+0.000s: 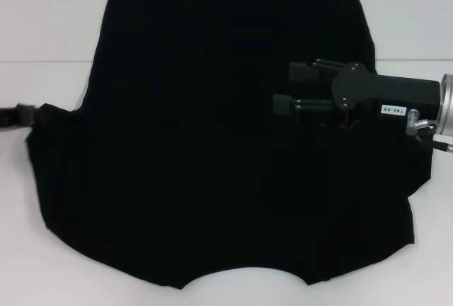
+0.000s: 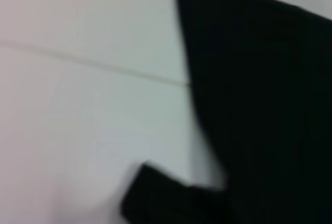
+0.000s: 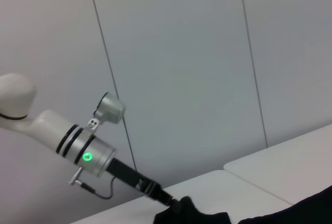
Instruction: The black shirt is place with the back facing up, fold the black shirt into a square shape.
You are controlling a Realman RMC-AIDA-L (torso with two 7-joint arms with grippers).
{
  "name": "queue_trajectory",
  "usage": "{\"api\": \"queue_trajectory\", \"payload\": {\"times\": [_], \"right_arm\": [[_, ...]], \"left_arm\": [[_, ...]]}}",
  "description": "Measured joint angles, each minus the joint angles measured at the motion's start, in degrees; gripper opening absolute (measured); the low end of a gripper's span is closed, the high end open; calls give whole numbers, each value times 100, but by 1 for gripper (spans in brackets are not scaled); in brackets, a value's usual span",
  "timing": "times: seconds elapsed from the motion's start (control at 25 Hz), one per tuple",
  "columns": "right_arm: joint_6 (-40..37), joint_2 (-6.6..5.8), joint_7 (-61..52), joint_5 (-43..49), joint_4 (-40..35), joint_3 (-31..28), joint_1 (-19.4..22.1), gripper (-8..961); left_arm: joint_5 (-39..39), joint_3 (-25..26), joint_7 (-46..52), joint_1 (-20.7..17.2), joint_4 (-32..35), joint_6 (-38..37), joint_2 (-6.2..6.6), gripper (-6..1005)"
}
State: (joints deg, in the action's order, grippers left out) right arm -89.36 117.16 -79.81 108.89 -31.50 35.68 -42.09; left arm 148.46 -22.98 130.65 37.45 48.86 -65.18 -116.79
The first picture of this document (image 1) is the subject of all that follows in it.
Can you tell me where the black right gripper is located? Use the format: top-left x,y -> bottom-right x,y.
272,57 -> 442,130

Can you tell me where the black t-shirt with white print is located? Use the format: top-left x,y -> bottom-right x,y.
26,0 -> 435,282

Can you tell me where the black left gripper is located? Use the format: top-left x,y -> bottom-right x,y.
0,103 -> 53,132

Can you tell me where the right gripper cable with plugs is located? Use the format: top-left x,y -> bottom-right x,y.
406,108 -> 453,154

